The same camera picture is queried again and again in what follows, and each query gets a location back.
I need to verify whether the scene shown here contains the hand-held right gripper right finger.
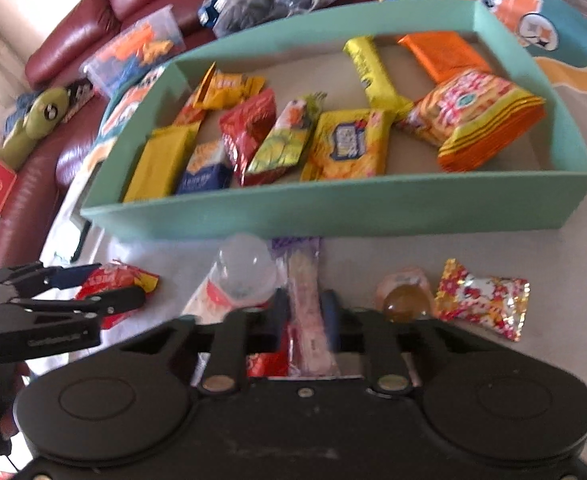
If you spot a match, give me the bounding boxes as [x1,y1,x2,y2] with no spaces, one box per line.
[323,290,479,396]

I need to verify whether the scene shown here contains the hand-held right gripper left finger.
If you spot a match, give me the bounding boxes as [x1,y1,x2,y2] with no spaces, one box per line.
[124,305,289,393]

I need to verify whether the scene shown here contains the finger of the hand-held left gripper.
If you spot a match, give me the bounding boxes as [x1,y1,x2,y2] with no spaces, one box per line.
[0,287,147,333]
[0,261,102,301]

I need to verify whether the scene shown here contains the red yellow snack packet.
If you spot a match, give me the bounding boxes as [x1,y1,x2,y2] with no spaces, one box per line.
[76,261,160,313]

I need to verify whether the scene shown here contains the purple pink candy stick packet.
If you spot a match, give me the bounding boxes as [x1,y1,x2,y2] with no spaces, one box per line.
[272,236,339,376]

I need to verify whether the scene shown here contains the red square snack packet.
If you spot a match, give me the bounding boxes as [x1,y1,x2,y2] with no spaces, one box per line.
[246,325,292,378]

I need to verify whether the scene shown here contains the clear jelly cup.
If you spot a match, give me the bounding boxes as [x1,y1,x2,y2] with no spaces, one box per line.
[217,234,279,306]

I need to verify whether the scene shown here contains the amber jelly cup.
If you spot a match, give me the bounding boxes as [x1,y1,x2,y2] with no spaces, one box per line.
[377,267,434,323]

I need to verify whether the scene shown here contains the teal cardboard box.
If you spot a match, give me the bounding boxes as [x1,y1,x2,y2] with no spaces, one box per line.
[80,0,587,241]

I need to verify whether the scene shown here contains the gold yellow wafer packet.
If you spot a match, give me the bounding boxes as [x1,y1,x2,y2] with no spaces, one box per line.
[122,122,202,204]

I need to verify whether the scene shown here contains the blue white cracker packet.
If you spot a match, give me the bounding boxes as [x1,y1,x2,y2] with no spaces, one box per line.
[176,139,234,196]

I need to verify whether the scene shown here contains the floral red white candy packet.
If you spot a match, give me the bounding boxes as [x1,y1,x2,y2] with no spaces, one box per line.
[434,259,531,342]

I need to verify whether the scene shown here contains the yellow biscuit packet blue label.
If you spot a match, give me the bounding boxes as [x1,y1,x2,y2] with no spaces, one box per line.
[301,109,397,182]

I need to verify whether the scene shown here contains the parrot print yellow-green packet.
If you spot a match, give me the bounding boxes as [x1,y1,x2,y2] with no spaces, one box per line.
[245,92,327,177]

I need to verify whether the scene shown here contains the red patterned snack packet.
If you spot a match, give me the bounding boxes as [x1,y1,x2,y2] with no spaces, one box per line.
[218,89,278,187]

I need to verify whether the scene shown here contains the orange chips packet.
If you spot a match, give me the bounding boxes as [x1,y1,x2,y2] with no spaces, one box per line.
[174,62,217,126]

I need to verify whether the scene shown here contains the long yellow snack bar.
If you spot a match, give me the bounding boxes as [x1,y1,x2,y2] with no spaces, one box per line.
[343,36,414,123]

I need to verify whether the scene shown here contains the orange striped noodle snack bag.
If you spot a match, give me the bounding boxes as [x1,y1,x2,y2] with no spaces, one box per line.
[398,69,547,173]

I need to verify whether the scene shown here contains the plain orange snack packet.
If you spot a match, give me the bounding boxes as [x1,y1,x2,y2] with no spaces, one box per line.
[397,31,494,85]

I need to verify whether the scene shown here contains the green plush toy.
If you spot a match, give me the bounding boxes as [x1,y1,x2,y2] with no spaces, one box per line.
[1,87,69,171]

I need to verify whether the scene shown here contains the black white toy piece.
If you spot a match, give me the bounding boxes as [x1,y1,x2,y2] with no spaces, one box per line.
[61,80,94,121]

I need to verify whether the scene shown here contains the pile of plastic toy pieces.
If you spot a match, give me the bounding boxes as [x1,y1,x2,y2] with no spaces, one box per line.
[96,22,179,81]

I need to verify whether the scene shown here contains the clear plastic toy bin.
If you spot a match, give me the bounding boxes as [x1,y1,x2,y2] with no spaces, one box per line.
[82,5,187,98]

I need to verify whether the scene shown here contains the dark clothing in plastic bag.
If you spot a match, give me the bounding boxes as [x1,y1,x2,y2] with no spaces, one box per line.
[214,0,341,38]

